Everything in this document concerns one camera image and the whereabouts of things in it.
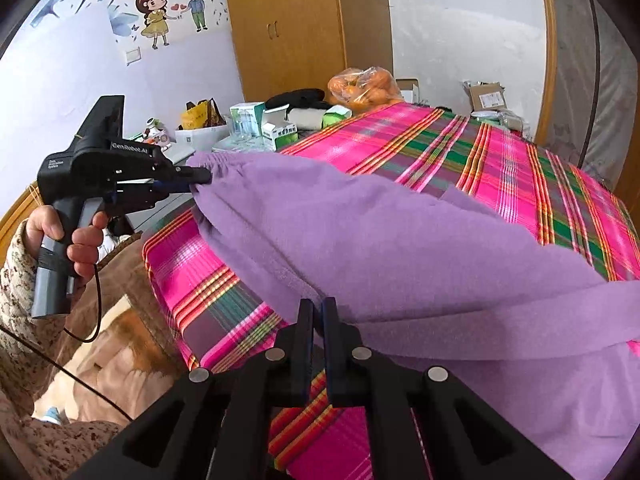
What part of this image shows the purple fleece garment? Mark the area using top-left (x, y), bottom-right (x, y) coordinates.
top-left (190, 152), bottom-right (639, 479)

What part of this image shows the floral knit sleeve forearm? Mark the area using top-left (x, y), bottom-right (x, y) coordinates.
top-left (1, 206), bottom-right (120, 479)

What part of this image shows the person's left hand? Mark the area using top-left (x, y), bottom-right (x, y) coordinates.
top-left (23, 205), bottom-right (108, 286)

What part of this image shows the yellow shopping bag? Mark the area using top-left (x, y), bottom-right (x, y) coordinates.
top-left (180, 99), bottom-right (226, 130)

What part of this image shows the green white tissue box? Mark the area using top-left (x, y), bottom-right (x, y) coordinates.
top-left (230, 102), bottom-right (266, 138)

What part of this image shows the pink plaid bed cloth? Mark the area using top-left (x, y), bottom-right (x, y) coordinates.
top-left (142, 104), bottom-right (639, 479)

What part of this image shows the brown plush blanket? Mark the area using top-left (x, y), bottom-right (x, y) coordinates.
top-left (34, 235), bottom-right (186, 426)

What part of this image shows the black cloth bundle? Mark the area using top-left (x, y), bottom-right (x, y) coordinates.
top-left (265, 88), bottom-right (331, 110)

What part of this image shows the brown wooden wardrobe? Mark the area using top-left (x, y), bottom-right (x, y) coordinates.
top-left (228, 0), bottom-right (394, 101)

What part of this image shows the bag of oranges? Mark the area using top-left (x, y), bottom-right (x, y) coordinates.
top-left (328, 66), bottom-right (404, 113)

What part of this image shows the white small carton box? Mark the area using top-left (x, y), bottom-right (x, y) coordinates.
top-left (396, 78), bottom-right (421, 104)

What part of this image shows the cardboard box with label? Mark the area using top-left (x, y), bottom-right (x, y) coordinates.
top-left (463, 80), bottom-right (506, 112)

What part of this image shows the black cable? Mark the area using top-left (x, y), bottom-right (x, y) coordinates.
top-left (0, 261), bottom-right (136, 424)

